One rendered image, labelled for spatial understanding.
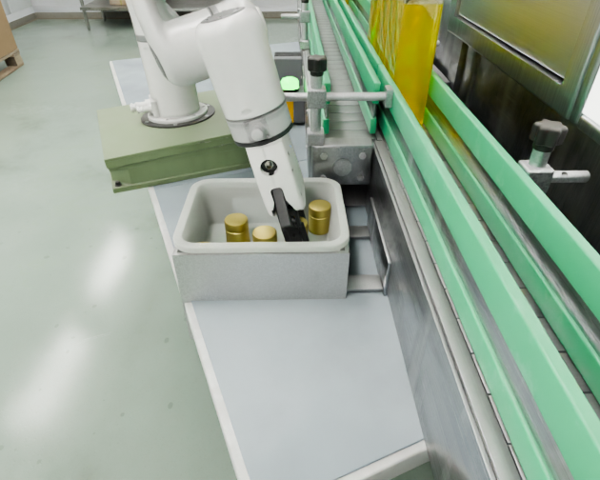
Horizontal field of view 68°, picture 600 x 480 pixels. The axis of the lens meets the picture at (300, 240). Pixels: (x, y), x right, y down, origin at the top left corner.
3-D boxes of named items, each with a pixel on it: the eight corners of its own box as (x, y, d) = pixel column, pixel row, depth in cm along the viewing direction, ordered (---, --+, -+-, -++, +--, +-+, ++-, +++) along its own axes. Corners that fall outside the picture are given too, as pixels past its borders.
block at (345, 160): (370, 187, 70) (375, 147, 66) (311, 188, 70) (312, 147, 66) (368, 176, 73) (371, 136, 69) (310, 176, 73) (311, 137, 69)
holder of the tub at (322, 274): (386, 298, 59) (393, 252, 55) (181, 300, 59) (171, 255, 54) (368, 225, 73) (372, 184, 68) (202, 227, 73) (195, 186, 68)
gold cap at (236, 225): (225, 250, 64) (222, 226, 62) (228, 236, 67) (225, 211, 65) (250, 250, 65) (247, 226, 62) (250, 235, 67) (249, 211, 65)
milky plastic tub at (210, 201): (348, 297, 59) (352, 245, 54) (179, 299, 59) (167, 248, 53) (336, 223, 73) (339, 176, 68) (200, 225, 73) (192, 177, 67)
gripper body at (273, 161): (290, 130, 49) (314, 211, 56) (289, 99, 57) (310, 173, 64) (227, 148, 50) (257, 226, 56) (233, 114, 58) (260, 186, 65)
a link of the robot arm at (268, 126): (286, 114, 48) (292, 138, 50) (285, 89, 55) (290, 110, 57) (220, 132, 49) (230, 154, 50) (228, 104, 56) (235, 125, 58)
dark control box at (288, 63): (302, 89, 129) (302, 58, 124) (274, 89, 129) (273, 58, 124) (301, 80, 136) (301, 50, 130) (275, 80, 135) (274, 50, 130)
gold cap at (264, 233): (252, 264, 62) (250, 239, 59) (254, 249, 65) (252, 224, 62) (277, 265, 62) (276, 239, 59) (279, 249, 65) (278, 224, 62)
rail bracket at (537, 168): (569, 250, 47) (623, 132, 39) (505, 250, 47) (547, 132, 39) (550, 229, 51) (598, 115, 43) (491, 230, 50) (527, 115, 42)
